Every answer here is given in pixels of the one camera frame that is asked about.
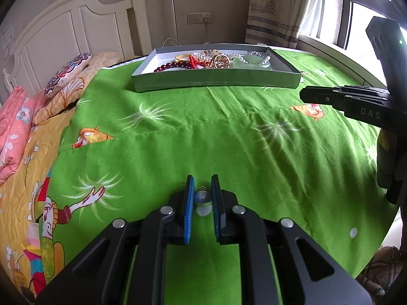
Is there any grey shallow box tray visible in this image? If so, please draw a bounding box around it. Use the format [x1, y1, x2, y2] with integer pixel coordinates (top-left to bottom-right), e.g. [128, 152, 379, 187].
[131, 46, 302, 93]

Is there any gold round pendant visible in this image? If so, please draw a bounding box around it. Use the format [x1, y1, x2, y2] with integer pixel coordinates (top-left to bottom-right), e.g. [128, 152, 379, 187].
[212, 55, 231, 69]

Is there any green printed cloth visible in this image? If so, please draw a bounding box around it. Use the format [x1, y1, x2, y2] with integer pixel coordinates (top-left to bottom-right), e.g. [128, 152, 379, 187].
[40, 46, 398, 305]

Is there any white floor lamp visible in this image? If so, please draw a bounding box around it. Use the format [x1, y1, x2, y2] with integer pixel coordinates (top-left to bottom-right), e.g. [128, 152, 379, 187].
[170, 0, 179, 47]

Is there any mixed stone bead bracelet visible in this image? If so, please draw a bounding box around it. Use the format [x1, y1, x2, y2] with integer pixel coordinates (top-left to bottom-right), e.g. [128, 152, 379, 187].
[192, 49, 223, 58]

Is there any striped printed curtain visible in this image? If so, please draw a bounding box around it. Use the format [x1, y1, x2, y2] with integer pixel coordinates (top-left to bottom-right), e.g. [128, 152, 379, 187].
[245, 0, 347, 50]

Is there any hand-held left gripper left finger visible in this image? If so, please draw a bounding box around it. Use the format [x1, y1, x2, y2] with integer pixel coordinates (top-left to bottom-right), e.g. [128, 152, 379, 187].
[36, 175, 195, 305]

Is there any window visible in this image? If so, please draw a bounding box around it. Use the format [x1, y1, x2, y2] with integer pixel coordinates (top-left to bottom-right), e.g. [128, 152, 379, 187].
[299, 0, 401, 54]

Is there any pearl bead necklace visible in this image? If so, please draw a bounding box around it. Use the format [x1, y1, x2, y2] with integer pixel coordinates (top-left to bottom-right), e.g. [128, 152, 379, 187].
[246, 50, 272, 65]

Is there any glass bead pendant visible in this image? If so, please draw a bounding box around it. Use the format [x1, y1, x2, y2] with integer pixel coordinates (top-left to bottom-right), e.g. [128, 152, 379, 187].
[195, 186, 212, 206]

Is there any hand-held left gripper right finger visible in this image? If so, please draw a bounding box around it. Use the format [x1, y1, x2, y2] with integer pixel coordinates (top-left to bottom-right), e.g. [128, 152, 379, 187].
[211, 174, 374, 305]

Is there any pink floral quilt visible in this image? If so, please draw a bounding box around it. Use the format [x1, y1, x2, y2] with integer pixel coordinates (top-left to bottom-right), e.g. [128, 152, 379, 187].
[0, 86, 48, 185]

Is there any yellow printed bedsheet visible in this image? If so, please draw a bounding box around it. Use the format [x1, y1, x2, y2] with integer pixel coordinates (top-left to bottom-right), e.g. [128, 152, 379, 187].
[0, 102, 83, 296]

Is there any pale green jade bangle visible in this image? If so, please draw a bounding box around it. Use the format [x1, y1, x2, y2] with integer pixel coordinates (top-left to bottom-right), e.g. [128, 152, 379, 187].
[232, 54, 272, 70]

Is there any white cable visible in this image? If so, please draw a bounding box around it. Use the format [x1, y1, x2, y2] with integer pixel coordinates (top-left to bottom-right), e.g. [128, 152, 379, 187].
[163, 22, 211, 48]

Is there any brown plaid cloth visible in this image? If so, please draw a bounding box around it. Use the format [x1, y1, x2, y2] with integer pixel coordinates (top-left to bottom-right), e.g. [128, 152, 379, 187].
[356, 246, 404, 302]

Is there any red bead bracelet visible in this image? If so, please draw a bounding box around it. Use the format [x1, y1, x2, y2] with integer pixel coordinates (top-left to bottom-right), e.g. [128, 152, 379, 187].
[153, 62, 191, 73]

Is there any floral patterned pillow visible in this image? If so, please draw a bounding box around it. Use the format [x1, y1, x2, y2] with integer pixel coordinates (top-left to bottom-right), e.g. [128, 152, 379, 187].
[44, 53, 93, 96]

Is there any wall socket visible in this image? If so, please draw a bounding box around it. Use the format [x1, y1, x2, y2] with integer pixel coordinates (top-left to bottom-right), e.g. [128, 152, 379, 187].
[187, 12, 213, 24]

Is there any white wooden headboard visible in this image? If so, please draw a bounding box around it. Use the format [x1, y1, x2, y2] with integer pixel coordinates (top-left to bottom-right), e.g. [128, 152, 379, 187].
[3, 0, 153, 102]

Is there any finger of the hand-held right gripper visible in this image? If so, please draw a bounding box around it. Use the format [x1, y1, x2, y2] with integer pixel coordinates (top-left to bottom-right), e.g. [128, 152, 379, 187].
[299, 85, 391, 110]

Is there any red knot charm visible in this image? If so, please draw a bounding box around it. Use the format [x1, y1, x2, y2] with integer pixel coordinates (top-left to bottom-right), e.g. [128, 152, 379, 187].
[187, 55, 206, 70]

